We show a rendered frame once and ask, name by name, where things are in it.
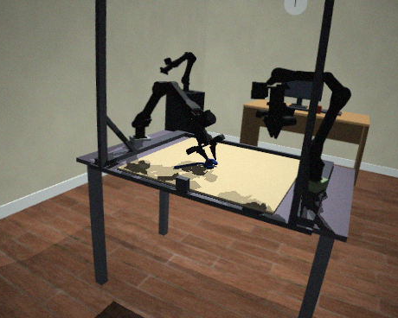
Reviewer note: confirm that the blue rope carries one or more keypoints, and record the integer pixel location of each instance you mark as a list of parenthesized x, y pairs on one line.
[(207, 165)]

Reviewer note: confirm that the cream work mat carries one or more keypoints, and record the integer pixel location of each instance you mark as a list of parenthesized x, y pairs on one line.
[(244, 177)]

